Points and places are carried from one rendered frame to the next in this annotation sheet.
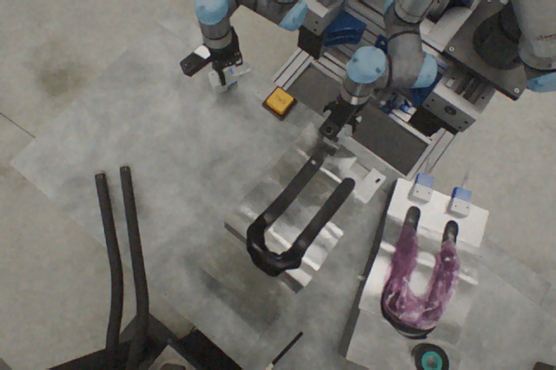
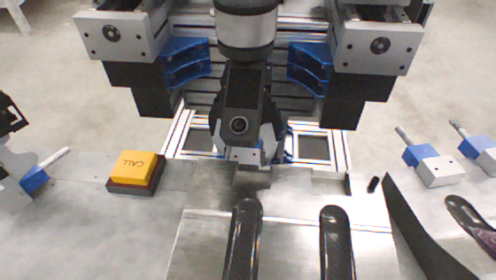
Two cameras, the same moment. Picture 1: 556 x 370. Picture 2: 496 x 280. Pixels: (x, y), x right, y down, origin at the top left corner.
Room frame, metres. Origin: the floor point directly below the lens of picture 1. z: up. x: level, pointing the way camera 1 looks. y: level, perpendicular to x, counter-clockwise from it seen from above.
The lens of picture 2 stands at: (0.18, -0.03, 1.22)
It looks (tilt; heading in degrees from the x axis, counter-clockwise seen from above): 46 degrees down; 330
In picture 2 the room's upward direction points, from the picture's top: straight up
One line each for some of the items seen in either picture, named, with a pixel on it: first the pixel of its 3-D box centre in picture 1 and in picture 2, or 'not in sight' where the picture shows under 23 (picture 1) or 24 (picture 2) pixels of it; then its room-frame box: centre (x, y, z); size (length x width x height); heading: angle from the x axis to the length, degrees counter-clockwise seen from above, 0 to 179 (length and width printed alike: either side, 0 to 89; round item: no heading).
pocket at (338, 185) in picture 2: (359, 169); (328, 189); (0.34, -0.25, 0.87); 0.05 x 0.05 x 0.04; 54
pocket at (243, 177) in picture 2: (328, 147); (252, 182); (0.40, -0.16, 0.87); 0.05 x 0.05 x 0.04; 54
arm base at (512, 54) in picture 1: (512, 32); not in sight; (0.65, -0.59, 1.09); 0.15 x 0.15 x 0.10
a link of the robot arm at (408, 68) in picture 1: (407, 64); not in sight; (0.51, -0.30, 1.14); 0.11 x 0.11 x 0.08; 4
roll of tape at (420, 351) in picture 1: (429, 360); not in sight; (-0.14, -0.39, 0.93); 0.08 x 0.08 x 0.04
